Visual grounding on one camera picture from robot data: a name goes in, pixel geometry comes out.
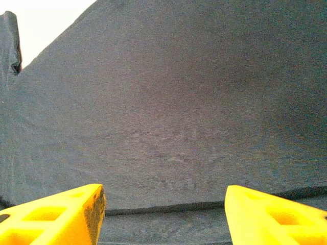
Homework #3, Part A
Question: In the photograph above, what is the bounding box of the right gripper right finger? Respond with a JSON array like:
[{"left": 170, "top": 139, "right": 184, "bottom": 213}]
[{"left": 224, "top": 185, "right": 327, "bottom": 245}]

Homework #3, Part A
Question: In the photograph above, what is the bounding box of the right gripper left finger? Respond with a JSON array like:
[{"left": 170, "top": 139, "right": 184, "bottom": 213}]
[{"left": 0, "top": 183, "right": 106, "bottom": 245}]

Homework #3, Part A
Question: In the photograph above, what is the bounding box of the navy blue t-shirt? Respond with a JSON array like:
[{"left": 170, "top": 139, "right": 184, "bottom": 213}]
[{"left": 0, "top": 0, "right": 327, "bottom": 245}]

